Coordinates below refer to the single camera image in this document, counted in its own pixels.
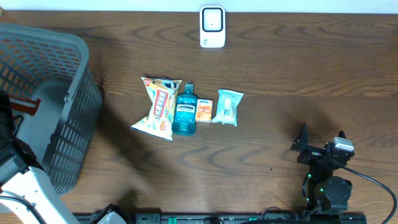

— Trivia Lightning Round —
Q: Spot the mint green wipes pack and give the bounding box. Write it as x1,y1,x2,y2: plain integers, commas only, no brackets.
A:
211,89,244,126

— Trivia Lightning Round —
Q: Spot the orange Kleenex tissue pack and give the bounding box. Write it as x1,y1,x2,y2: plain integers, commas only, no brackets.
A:
195,99,213,123

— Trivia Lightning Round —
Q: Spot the blue Listerine mouthwash bottle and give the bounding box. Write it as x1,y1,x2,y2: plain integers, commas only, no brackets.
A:
172,80,198,136

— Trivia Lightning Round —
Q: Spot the yellow snack chip bag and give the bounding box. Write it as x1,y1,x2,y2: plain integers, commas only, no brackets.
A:
131,77,182,141

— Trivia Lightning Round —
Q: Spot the red brown snack bar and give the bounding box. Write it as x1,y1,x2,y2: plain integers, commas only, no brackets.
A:
9,96,41,116

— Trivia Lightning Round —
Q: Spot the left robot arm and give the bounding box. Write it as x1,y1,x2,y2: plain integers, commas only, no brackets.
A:
1,91,78,223

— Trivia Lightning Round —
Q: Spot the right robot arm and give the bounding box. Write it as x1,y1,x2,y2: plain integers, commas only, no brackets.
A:
290,123,354,221

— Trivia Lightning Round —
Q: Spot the white barcode scanner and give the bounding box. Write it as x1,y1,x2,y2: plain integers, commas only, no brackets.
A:
200,6,226,49

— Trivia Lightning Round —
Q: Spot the grey plastic shopping basket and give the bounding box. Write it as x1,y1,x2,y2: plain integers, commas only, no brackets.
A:
1,24,102,195

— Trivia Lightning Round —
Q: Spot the left camera cable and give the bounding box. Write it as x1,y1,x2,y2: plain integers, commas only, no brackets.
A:
0,195,47,224

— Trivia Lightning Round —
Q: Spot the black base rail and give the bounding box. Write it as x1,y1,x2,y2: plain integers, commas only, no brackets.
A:
127,212,367,224

